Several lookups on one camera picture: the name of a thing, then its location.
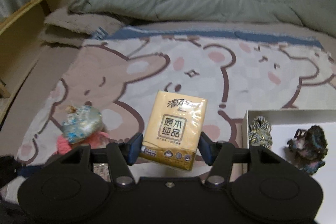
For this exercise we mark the blue floral brocade pouch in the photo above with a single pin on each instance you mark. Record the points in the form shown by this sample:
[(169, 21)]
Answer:
[(80, 123)]

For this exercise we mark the pink white crochet toy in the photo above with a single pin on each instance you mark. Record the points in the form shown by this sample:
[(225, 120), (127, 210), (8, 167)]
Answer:
[(96, 140)]

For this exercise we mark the cartoon bear blanket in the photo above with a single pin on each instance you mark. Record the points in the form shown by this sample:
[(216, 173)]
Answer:
[(235, 72)]

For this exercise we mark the multicolour twisted rope knot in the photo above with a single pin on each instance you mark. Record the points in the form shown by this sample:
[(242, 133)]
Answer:
[(259, 132)]

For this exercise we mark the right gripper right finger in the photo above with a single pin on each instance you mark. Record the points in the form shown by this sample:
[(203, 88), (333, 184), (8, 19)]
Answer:
[(219, 156)]

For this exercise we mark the yellow tissue packet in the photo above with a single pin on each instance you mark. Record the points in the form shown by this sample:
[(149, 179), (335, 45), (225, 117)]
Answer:
[(173, 130)]

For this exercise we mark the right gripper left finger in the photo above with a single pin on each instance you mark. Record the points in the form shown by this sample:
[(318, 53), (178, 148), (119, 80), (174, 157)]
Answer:
[(122, 155)]

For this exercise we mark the left wooden shelf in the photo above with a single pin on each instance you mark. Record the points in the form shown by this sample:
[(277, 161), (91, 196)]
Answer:
[(20, 46)]

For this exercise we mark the beige fluffy folded blanket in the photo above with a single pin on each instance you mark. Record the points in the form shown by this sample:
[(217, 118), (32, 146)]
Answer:
[(64, 27)]

